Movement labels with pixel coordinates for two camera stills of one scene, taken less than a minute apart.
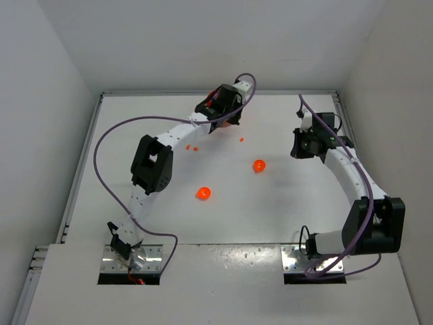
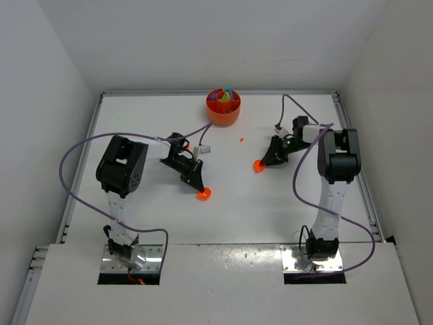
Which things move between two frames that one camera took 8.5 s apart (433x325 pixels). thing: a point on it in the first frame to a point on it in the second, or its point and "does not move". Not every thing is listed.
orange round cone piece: (258, 166) does not move
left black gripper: (231, 118) to (189, 170)
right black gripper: (302, 147) to (279, 149)
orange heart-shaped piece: (203, 193) does not move
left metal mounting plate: (111, 263) does not move
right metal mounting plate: (294, 259) does not move
